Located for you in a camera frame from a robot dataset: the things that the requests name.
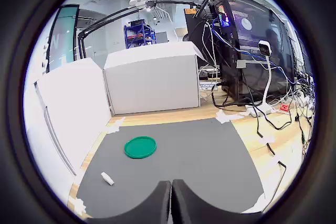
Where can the small white plastic terminal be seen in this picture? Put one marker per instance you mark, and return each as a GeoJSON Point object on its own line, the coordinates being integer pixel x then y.
{"type": "Point", "coordinates": [107, 178]}

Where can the round green lid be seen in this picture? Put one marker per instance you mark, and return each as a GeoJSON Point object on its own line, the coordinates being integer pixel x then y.
{"type": "Point", "coordinates": [140, 147]}

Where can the dark grey mat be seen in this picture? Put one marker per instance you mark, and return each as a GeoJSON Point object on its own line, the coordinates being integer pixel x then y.
{"type": "Point", "coordinates": [197, 155]}

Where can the white tape piece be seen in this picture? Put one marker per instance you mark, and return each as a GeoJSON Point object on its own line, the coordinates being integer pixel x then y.
{"type": "Point", "coordinates": [223, 116]}
{"type": "Point", "coordinates": [78, 205]}
{"type": "Point", "coordinates": [266, 139]}
{"type": "Point", "coordinates": [115, 127]}
{"type": "Point", "coordinates": [258, 203]}

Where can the white power strip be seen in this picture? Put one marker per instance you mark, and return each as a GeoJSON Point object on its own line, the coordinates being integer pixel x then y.
{"type": "Point", "coordinates": [254, 110]}

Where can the white partition box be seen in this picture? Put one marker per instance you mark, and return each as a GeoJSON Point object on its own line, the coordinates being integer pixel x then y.
{"type": "Point", "coordinates": [152, 85]}
{"type": "Point", "coordinates": [39, 129]}
{"type": "Point", "coordinates": [78, 103]}

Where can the blue shelf rack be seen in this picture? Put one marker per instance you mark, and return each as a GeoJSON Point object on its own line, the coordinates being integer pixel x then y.
{"type": "Point", "coordinates": [139, 35]}

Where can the black monitor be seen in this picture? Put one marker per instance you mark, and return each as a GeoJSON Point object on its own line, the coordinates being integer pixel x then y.
{"type": "Point", "coordinates": [194, 32]}

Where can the teal banner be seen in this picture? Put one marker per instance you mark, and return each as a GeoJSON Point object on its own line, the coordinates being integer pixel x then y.
{"type": "Point", "coordinates": [61, 37]}

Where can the black computer case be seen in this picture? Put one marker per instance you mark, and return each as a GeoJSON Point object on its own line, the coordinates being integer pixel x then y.
{"type": "Point", "coordinates": [278, 24]}

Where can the white camera on stand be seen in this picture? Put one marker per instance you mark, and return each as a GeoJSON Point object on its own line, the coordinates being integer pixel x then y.
{"type": "Point", "coordinates": [264, 48]}

